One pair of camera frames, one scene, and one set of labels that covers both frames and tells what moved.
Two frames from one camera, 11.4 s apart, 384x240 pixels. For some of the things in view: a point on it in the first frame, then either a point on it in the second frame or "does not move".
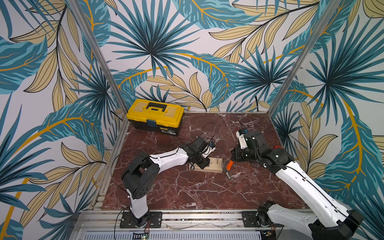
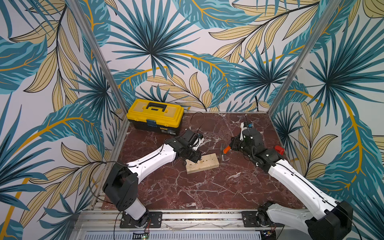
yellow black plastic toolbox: [161, 116] does not move
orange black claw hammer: [228, 166] → [225, 157]
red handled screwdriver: [278, 146] does not move
